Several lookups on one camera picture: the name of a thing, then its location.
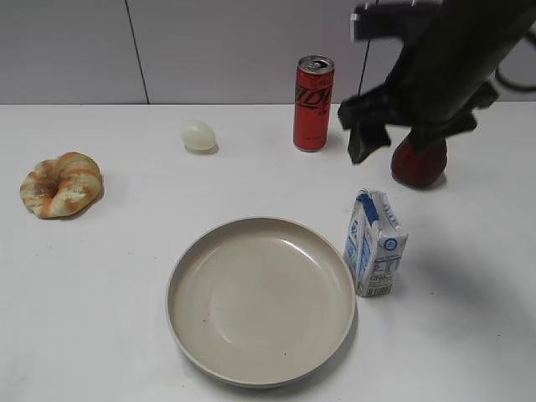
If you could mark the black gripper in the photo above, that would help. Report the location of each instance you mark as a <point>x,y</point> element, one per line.
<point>433,84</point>

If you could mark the white blue milk carton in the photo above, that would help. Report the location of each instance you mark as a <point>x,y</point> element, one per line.
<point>374,245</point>

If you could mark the beige round plate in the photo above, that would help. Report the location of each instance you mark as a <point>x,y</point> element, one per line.
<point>260,302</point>

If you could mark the dark red apple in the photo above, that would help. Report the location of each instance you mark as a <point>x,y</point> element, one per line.
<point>418,168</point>

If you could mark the red soda can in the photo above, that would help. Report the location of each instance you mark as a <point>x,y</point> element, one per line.
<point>313,93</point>

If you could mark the white egg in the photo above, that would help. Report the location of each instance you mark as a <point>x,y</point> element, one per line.
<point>198,136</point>

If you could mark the striped bagel bread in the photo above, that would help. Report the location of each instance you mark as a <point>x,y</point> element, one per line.
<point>61,187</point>

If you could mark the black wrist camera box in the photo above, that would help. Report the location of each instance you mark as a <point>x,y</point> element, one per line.
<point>404,21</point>

